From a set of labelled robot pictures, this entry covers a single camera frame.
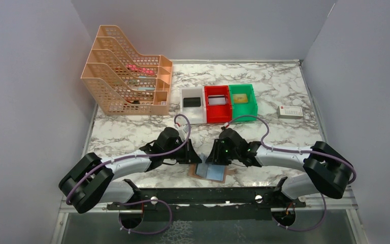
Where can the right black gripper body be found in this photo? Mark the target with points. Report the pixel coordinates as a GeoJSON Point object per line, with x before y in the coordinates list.
{"type": "Point", "coordinates": [222, 155]}

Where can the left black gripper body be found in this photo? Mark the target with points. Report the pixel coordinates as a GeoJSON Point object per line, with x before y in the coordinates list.
{"type": "Point", "coordinates": [183, 155]}

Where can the light blue credit card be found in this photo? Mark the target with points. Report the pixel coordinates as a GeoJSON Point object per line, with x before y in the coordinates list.
{"type": "Point", "coordinates": [216, 172]}

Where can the white VIP card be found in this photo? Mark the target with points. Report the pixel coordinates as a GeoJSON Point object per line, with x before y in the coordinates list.
{"type": "Point", "coordinates": [201, 169]}

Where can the black credit card from holder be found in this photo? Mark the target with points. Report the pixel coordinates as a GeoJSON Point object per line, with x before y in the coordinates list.
{"type": "Point", "coordinates": [192, 102]}

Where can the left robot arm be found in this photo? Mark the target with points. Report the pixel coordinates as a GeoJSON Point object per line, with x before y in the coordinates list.
{"type": "Point", "coordinates": [89, 181]}

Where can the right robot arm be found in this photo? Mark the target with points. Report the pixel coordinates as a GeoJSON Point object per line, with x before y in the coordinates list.
{"type": "Point", "coordinates": [323, 170]}

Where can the gold card in green bin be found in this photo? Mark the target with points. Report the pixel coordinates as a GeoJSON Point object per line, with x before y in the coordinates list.
{"type": "Point", "coordinates": [240, 98]}

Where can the white card in red bin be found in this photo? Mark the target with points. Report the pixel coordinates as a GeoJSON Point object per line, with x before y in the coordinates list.
{"type": "Point", "coordinates": [216, 100]}

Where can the white plastic bin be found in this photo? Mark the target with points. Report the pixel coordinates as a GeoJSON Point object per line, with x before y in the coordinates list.
{"type": "Point", "coordinates": [195, 115]}

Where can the green plastic bin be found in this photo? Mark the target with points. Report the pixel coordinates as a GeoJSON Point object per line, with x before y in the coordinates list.
{"type": "Point", "coordinates": [244, 104]}

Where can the red black stamp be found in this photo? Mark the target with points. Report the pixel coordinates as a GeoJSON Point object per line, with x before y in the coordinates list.
{"type": "Point", "coordinates": [134, 101]}

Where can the red plastic bin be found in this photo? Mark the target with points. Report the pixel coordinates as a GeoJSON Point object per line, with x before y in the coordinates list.
{"type": "Point", "coordinates": [220, 113]}

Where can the white box with red label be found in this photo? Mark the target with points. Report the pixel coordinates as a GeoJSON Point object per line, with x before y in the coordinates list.
{"type": "Point", "coordinates": [290, 112]}

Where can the peach plastic file organizer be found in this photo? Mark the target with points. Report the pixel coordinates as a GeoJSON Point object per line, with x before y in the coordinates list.
{"type": "Point", "coordinates": [111, 84]}

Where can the pink items in organizer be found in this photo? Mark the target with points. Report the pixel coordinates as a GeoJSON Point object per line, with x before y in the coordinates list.
{"type": "Point", "coordinates": [140, 71]}

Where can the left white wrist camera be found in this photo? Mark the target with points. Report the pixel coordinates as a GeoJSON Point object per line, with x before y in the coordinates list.
{"type": "Point", "coordinates": [183, 130]}

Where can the black mounting rail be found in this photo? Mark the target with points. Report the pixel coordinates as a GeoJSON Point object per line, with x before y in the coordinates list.
{"type": "Point", "coordinates": [262, 203]}

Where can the aluminium frame rail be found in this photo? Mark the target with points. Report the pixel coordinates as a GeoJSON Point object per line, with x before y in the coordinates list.
{"type": "Point", "coordinates": [311, 202]}

